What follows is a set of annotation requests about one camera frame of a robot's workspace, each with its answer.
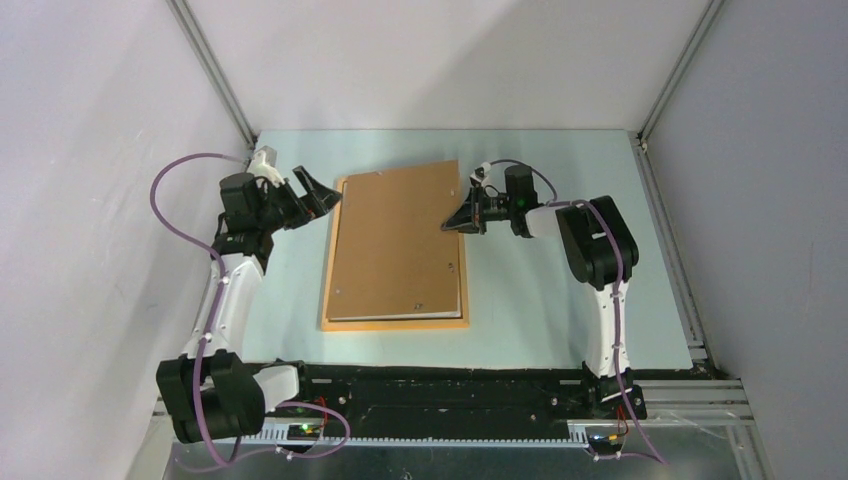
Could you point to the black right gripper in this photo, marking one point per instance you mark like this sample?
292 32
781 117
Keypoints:
470 217

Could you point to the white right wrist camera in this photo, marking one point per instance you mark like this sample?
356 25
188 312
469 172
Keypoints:
480 176

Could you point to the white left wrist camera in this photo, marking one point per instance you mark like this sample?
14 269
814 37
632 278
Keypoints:
263 164

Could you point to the brown cardboard backing board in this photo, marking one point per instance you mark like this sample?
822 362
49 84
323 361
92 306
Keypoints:
397 245

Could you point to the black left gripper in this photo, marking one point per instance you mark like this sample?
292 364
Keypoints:
317 201

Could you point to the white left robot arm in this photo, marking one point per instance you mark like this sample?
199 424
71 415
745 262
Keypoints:
208 391

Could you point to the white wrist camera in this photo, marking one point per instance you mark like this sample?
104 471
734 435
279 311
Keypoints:
263 164
480 176

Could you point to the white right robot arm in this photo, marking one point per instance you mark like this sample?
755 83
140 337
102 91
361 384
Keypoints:
601 254

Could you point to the aluminium front rail frame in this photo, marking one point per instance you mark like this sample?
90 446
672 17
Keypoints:
689 429

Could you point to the orange wooden picture frame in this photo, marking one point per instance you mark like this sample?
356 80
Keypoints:
397 324

